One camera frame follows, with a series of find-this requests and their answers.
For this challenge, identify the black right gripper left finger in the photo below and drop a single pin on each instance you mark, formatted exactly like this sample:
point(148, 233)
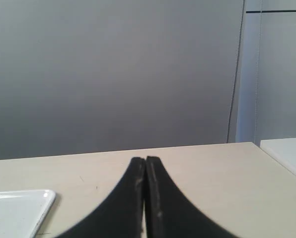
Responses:
point(120, 214)

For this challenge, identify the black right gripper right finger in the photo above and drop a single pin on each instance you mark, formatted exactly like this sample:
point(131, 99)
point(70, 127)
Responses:
point(169, 213)

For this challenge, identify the white rectangular tray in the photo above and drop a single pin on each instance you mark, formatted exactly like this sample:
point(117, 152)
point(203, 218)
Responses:
point(22, 212)

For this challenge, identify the white side table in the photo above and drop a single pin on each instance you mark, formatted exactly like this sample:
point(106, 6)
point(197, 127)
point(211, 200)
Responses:
point(281, 150)

